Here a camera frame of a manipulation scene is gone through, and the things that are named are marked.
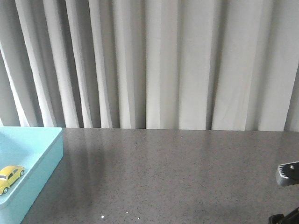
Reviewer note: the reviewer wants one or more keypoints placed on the light blue metal box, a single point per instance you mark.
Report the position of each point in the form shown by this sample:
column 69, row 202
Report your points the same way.
column 39, row 150

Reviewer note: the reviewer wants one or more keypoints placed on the grey pleated curtain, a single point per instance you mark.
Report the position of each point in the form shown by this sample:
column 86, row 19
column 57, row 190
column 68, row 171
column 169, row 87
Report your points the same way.
column 155, row 64

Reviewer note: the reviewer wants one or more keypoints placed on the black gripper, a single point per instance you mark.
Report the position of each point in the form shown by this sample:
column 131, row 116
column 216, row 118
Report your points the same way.
column 291, row 218

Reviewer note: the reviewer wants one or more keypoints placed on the yellow toy beetle car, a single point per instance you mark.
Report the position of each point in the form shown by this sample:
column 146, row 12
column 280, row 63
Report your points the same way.
column 9, row 175

